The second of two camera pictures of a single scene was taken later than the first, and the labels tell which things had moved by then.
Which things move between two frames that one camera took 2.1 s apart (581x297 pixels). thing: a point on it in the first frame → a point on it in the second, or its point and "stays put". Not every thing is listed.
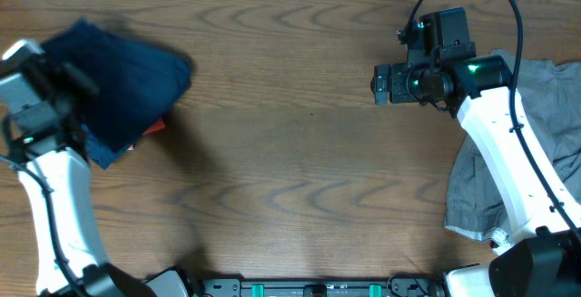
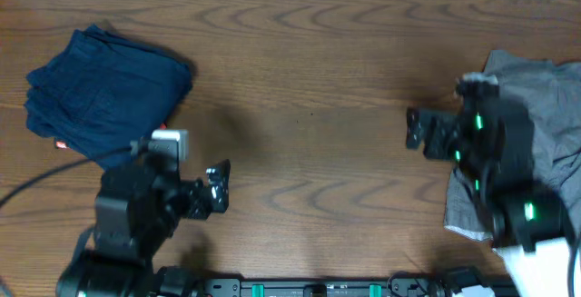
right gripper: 399,73 → 417,129
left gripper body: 63,108 → 172,197
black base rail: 389,286 stays put
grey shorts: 549,98 stays put
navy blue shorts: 139,84 stays put
